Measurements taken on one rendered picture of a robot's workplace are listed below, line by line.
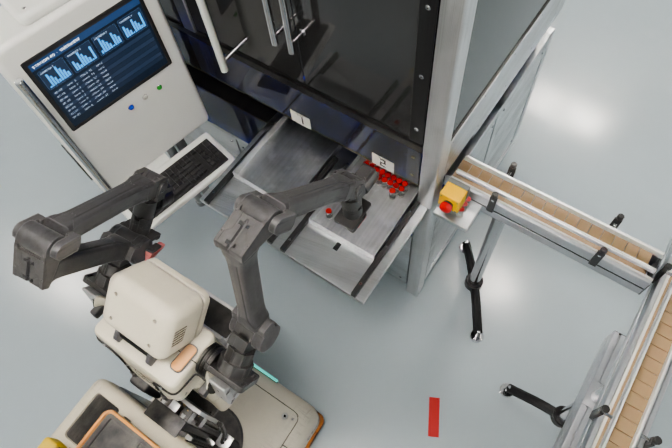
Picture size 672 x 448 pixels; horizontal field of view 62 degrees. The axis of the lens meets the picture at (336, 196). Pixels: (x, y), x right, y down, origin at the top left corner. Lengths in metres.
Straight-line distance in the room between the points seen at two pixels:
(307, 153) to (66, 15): 0.89
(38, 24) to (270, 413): 1.58
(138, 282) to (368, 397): 1.47
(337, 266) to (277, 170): 0.44
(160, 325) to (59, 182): 2.24
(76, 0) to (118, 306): 0.87
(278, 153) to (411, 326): 1.09
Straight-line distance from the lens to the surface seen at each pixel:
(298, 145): 2.08
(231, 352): 1.42
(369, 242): 1.87
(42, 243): 1.25
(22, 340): 3.17
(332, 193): 1.33
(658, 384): 1.80
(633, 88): 3.66
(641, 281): 1.94
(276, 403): 2.36
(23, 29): 1.78
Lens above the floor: 2.58
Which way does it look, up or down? 60 degrees down
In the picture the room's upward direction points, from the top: 8 degrees counter-clockwise
